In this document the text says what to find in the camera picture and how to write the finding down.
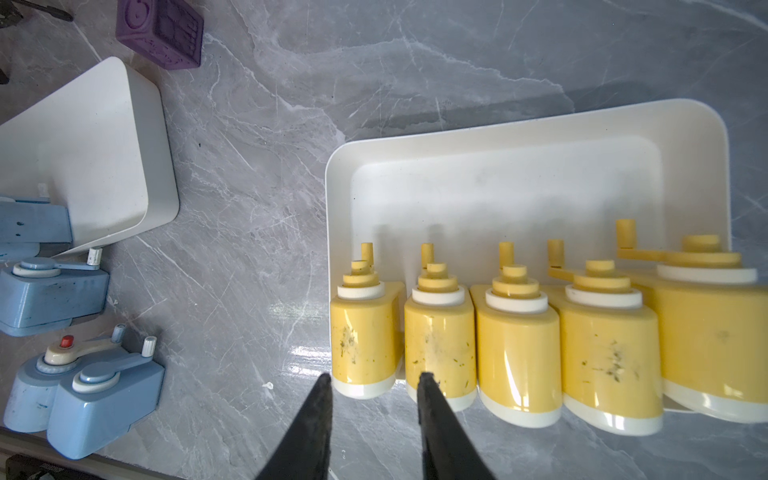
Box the white storage tray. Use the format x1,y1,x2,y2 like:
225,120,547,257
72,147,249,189
1,57,179,253
325,99,731,291

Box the blue sharpener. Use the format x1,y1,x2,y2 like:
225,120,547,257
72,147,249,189
3,324,127,433
1,247,110,337
1,183,73,264
46,336,165,460

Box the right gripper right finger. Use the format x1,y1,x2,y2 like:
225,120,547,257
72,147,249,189
417,372,495,479

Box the purple cube toy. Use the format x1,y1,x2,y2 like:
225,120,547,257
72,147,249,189
115,0,204,70

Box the black mini tripod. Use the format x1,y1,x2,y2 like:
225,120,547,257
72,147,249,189
0,0,74,29

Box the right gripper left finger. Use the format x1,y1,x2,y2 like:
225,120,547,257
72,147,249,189
257,373,333,480

